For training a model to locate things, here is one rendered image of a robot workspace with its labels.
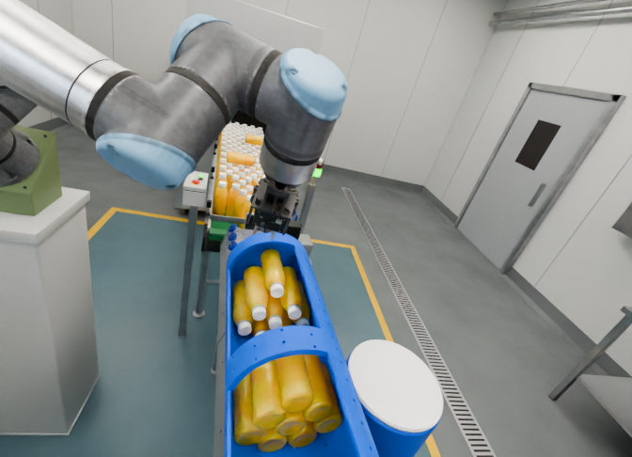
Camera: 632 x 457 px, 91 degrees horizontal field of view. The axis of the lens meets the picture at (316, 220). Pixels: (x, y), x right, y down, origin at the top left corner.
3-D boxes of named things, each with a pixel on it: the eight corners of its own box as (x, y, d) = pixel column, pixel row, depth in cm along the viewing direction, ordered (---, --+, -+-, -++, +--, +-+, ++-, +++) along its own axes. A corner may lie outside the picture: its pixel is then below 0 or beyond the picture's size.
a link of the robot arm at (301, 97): (295, 35, 41) (363, 70, 41) (276, 114, 50) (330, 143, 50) (262, 58, 35) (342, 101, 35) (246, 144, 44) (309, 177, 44)
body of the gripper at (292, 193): (244, 225, 56) (255, 180, 47) (257, 191, 61) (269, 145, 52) (284, 238, 57) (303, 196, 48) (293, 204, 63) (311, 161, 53)
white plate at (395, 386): (391, 328, 106) (390, 331, 107) (329, 356, 89) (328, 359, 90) (462, 401, 88) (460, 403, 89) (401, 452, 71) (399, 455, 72)
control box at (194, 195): (181, 205, 149) (182, 185, 144) (186, 187, 165) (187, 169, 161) (203, 207, 152) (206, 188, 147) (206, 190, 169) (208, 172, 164)
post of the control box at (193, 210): (178, 337, 201) (190, 198, 156) (179, 332, 204) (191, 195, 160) (184, 337, 202) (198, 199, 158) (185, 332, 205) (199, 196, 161)
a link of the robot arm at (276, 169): (272, 118, 49) (328, 139, 51) (266, 141, 53) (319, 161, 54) (256, 152, 44) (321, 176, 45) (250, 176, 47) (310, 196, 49)
